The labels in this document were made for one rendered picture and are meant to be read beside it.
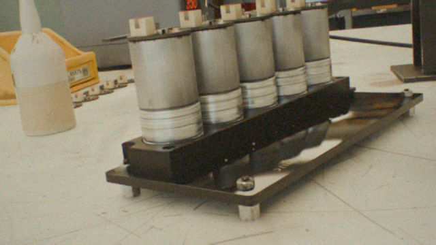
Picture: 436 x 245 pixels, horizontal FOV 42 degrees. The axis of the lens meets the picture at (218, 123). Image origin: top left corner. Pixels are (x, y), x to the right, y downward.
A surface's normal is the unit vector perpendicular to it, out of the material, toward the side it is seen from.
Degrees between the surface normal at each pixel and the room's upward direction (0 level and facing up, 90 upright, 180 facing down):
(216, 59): 90
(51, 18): 90
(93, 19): 90
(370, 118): 0
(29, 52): 55
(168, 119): 90
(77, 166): 0
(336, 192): 0
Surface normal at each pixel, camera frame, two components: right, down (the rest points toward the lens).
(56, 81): 0.82, 0.04
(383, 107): -0.11, -0.97
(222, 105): 0.33, 0.18
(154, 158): -0.62, 0.25
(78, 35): -0.31, 0.25
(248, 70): -0.01, 0.22
